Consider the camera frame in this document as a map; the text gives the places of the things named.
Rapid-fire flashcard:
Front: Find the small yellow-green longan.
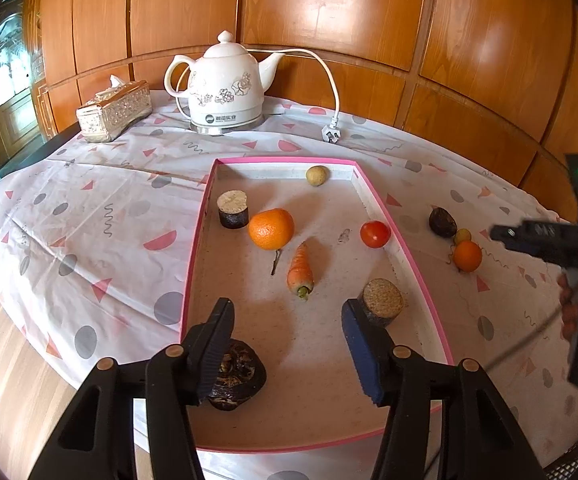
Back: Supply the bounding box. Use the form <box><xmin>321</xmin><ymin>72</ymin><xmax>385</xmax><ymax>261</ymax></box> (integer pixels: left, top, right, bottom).
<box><xmin>454</xmin><ymin>229</ymin><xmax>472</xmax><ymax>246</ymax></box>

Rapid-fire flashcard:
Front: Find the dark passion fruit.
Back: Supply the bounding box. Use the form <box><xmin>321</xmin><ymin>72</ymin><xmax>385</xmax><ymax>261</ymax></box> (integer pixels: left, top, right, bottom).
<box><xmin>428</xmin><ymin>207</ymin><xmax>457</xmax><ymax>238</ymax></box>

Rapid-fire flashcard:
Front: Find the person's right hand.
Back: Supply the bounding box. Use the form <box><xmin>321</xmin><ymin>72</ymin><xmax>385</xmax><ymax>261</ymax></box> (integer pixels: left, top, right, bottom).
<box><xmin>557</xmin><ymin>274</ymin><xmax>578</xmax><ymax>342</ymax></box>

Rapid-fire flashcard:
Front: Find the small orange on tablecloth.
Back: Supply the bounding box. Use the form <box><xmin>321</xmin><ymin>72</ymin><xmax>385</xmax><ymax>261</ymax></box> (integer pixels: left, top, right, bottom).
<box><xmin>453</xmin><ymin>240</ymin><xmax>482</xmax><ymax>273</ymax></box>

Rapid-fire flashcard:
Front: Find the dark sugarcane stub near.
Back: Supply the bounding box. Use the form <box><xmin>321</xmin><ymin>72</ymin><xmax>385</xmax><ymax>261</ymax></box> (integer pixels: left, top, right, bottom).
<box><xmin>359</xmin><ymin>278</ymin><xmax>406</xmax><ymax>327</ymax></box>

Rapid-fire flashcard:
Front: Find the dark sugarcane stub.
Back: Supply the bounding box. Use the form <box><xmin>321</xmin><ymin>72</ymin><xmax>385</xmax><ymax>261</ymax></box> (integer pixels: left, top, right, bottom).
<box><xmin>216</xmin><ymin>190</ymin><xmax>249</xmax><ymax>230</ymax></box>
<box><xmin>359</xmin><ymin>278</ymin><xmax>406</xmax><ymax>327</ymax></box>

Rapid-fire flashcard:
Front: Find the patterned white tablecloth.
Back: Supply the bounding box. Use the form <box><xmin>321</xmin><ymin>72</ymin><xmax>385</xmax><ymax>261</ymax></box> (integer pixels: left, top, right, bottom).
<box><xmin>0</xmin><ymin>91</ymin><xmax>578</xmax><ymax>464</ymax></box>

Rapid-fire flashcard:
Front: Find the red cherry tomato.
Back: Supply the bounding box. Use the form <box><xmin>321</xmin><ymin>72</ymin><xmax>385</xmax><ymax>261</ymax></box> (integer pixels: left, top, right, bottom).
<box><xmin>359</xmin><ymin>220</ymin><xmax>391</xmax><ymax>248</ymax></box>

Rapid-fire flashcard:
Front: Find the small orange carrot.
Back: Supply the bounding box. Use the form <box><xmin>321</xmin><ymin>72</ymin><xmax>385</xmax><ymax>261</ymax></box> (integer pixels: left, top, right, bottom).
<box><xmin>287</xmin><ymin>243</ymin><xmax>315</xmax><ymax>299</ymax></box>

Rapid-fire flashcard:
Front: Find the dark sugarcane stub far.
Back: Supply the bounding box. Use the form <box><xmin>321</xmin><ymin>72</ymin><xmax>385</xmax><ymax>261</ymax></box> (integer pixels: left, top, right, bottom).
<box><xmin>216</xmin><ymin>190</ymin><xmax>249</xmax><ymax>230</ymax></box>

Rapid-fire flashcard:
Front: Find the yellowish longan at tray back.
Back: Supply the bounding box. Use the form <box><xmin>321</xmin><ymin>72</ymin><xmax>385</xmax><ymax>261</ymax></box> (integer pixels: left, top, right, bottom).
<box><xmin>305</xmin><ymin>165</ymin><xmax>329</xmax><ymax>186</ymax></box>

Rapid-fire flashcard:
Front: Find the large orange in tray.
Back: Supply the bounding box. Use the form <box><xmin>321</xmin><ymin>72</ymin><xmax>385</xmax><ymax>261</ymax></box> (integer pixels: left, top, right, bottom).
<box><xmin>248</xmin><ymin>208</ymin><xmax>295</xmax><ymax>250</ymax></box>

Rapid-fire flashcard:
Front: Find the pink rimmed shallow tray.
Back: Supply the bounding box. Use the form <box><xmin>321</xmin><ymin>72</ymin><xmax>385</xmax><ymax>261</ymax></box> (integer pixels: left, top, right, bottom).
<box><xmin>181</xmin><ymin>156</ymin><xmax>453</xmax><ymax>453</ymax></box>

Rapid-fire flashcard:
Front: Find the silver ornate tissue box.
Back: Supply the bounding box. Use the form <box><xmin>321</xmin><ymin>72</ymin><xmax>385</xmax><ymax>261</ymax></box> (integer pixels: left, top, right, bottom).
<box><xmin>76</xmin><ymin>75</ymin><xmax>152</xmax><ymax>143</ymax></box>

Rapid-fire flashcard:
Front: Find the wooden glass panel door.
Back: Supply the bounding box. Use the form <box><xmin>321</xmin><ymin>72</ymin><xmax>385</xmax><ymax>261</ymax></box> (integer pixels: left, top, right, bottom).
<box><xmin>0</xmin><ymin>0</ymin><xmax>41</xmax><ymax>169</ymax></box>

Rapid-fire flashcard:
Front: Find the white ceramic electric kettle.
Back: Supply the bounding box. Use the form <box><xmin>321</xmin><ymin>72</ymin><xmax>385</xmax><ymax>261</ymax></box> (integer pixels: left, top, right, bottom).
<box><xmin>163</xmin><ymin>30</ymin><xmax>283</xmax><ymax>136</ymax></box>

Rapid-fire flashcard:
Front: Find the white kettle power cord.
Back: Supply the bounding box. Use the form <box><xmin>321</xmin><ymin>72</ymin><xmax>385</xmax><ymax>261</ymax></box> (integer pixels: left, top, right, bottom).
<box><xmin>174</xmin><ymin>48</ymin><xmax>343</xmax><ymax>144</ymax></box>

